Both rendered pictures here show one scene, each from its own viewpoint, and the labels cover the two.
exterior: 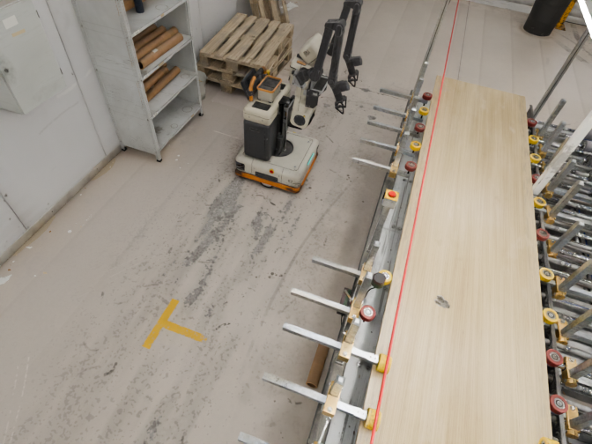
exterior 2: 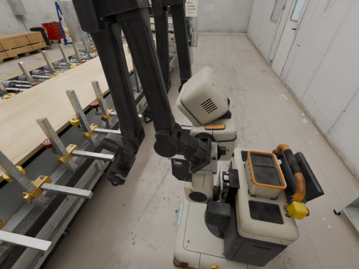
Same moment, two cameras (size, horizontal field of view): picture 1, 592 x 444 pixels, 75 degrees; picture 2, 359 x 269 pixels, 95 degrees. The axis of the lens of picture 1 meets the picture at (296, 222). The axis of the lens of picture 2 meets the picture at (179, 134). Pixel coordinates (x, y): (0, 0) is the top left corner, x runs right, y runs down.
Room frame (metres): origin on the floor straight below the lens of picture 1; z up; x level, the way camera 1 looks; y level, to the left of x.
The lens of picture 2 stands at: (3.48, -0.11, 1.60)
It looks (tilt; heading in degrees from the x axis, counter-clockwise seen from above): 39 degrees down; 177
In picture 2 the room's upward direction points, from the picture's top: straight up
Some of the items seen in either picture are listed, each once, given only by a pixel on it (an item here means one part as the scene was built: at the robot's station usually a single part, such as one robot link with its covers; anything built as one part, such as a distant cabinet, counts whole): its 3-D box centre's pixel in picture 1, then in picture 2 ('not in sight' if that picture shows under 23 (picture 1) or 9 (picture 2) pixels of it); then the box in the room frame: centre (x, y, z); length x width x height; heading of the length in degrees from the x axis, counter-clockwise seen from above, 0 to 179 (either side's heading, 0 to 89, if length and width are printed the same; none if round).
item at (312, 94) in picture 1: (315, 87); (188, 148); (2.86, -0.03, 0.99); 0.28 x 0.16 x 0.22; 166
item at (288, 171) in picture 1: (277, 156); (220, 225); (2.93, 0.25, 0.16); 0.67 x 0.64 x 0.25; 76
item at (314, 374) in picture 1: (318, 364); not in sight; (0.98, -0.27, 0.04); 0.30 x 0.08 x 0.08; 166
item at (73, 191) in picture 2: (397, 114); (54, 188); (2.94, -0.76, 0.80); 0.43 x 0.03 x 0.04; 76
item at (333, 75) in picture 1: (336, 55); (162, 51); (2.62, -0.13, 1.41); 0.11 x 0.06 x 0.43; 165
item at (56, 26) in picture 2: not in sight; (55, 32); (-6.00, -5.44, 0.41); 0.76 x 0.48 x 0.81; 173
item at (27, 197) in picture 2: not in sight; (37, 188); (2.93, -0.85, 0.81); 0.14 x 0.06 x 0.05; 166
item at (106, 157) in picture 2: (393, 129); (83, 154); (2.69, -0.70, 0.81); 0.43 x 0.03 x 0.04; 76
